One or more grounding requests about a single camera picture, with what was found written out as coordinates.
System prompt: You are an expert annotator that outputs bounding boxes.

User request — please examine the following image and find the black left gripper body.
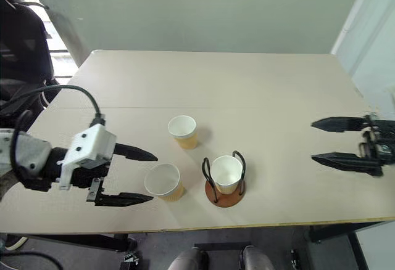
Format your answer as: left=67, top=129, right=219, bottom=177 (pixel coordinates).
left=70, top=158, right=112, bottom=190

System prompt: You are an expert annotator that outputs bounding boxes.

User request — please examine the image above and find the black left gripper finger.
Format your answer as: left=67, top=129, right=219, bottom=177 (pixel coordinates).
left=112, top=142, right=159, bottom=163
left=86, top=177, right=154, bottom=207

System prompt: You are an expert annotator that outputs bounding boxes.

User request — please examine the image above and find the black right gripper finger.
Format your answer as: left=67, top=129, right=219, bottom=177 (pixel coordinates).
left=310, top=152, right=384, bottom=178
left=310, top=116, right=372, bottom=133

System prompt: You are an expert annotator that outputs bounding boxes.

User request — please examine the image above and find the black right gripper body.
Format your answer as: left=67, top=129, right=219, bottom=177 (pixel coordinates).
left=359, top=113, right=395, bottom=173

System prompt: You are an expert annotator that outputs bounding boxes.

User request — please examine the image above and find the yellow ribbed paper cup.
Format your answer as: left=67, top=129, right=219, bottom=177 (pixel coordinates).
left=167, top=115, right=199, bottom=150
left=210, top=155, right=244, bottom=195
left=143, top=162, right=185, bottom=203

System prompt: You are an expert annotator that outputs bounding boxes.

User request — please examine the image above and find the grey rounded shape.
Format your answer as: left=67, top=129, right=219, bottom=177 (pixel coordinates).
left=167, top=248, right=210, bottom=270
left=241, top=245, right=276, bottom=270

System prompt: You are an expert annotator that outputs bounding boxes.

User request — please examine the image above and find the black and white shoe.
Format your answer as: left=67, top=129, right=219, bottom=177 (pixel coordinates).
left=0, top=234, right=28, bottom=252

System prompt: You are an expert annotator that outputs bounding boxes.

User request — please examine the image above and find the black bar under table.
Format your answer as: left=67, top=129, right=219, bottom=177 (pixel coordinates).
left=193, top=240, right=252, bottom=253

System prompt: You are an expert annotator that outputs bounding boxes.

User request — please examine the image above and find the black office chair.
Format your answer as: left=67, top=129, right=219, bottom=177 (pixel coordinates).
left=0, top=0, right=62, bottom=120

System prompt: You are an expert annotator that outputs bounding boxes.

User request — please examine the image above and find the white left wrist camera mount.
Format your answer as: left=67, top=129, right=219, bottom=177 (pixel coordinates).
left=57, top=123, right=118, bottom=190

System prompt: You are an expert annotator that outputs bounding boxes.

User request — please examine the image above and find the black table leg frame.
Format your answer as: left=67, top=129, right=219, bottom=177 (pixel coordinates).
left=6, top=233, right=137, bottom=253
left=308, top=221, right=388, bottom=243

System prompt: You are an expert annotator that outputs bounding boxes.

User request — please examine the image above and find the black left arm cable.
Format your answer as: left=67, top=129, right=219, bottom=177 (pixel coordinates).
left=0, top=84, right=107, bottom=188

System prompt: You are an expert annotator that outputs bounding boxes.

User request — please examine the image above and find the black floor cable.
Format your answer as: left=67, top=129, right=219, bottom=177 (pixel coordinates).
left=0, top=250, right=65, bottom=270

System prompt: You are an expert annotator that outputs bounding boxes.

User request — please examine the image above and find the wire cup holder wooden base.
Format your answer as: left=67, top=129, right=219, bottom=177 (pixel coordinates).
left=201, top=150, right=247, bottom=208

